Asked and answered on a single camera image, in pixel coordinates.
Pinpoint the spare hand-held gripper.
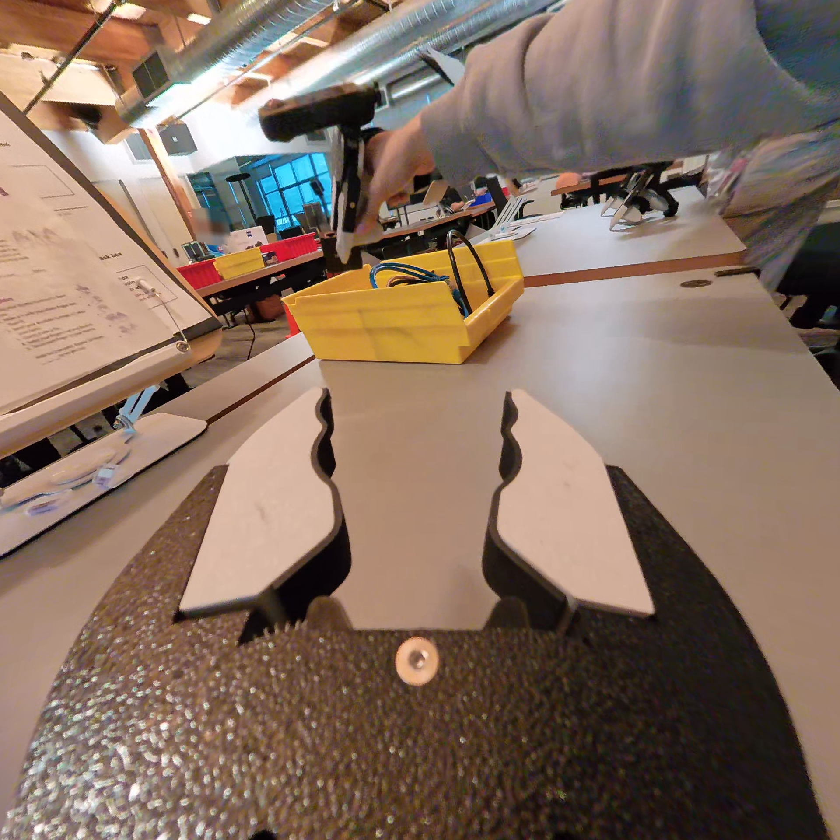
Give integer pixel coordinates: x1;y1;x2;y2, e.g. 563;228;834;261
602;167;680;232

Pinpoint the long far table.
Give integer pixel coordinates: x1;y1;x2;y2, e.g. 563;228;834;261
197;251;322;299

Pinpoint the blue network cable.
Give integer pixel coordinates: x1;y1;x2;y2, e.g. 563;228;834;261
369;261;475;317

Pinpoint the grey table with brown edge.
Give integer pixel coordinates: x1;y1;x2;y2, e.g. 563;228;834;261
512;185;749;282

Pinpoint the wooden document stand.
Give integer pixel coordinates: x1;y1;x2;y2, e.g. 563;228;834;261
0;92;224;460

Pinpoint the yellow plastic bin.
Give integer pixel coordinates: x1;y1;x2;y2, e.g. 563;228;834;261
282;238;526;365

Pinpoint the black network cable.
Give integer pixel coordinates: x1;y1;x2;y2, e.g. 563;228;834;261
446;230;496;299

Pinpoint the person's right hand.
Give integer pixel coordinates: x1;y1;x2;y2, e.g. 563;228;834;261
363;123;439;231

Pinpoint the silver ventilation duct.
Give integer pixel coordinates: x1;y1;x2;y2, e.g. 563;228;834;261
118;0;559;126

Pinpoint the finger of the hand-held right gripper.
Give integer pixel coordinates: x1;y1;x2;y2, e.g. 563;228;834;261
348;138;383;238
330;130;357;262

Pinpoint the white instruction sheet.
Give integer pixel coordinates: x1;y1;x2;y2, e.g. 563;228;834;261
0;98;221;413

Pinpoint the person's right forearm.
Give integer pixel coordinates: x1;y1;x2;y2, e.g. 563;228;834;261
420;0;840;188

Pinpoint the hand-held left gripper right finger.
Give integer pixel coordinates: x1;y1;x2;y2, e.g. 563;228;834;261
482;388;656;621

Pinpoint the large paned window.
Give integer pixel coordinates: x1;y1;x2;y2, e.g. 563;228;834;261
256;153;329;231

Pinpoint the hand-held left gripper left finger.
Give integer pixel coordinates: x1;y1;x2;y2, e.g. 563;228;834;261
178;387;352;619

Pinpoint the small yellow storage bin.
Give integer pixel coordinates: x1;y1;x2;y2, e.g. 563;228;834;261
213;247;266;280

